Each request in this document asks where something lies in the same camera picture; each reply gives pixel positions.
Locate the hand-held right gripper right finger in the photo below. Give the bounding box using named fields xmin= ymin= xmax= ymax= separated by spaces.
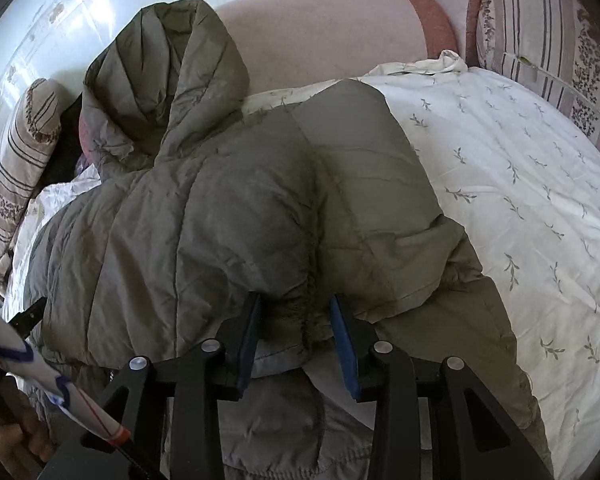
xmin=329 ymin=293 xmax=557 ymax=480

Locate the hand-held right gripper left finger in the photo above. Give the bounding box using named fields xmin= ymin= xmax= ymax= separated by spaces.
xmin=40 ymin=293 xmax=263 ymax=480

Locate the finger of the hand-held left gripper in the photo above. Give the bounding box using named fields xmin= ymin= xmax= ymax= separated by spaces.
xmin=6 ymin=297 xmax=49 ymax=337

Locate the olive quilted puffer jacket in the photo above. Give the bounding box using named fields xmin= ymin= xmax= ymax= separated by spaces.
xmin=22 ymin=0 xmax=554 ymax=480

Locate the person's left hand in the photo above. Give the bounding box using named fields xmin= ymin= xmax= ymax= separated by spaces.
xmin=0 ymin=402 xmax=57 ymax=467

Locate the striped floral pillow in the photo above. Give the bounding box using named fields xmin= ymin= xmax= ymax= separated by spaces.
xmin=0 ymin=78 xmax=64 ymax=292

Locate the white leaf print bed sheet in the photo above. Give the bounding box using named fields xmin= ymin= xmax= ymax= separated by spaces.
xmin=2 ymin=50 xmax=600 ymax=480

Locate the pink upholstered backrest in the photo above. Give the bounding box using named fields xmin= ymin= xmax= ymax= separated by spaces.
xmin=214 ymin=0 xmax=462 ymax=97

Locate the striped floral cushion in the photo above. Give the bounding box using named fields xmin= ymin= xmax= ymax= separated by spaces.
xmin=476 ymin=0 xmax=600 ymax=162

